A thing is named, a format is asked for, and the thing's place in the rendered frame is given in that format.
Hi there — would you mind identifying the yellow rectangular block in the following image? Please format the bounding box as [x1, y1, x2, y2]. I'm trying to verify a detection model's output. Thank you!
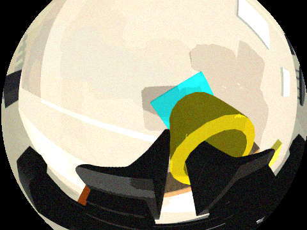
[269, 139, 282, 167]

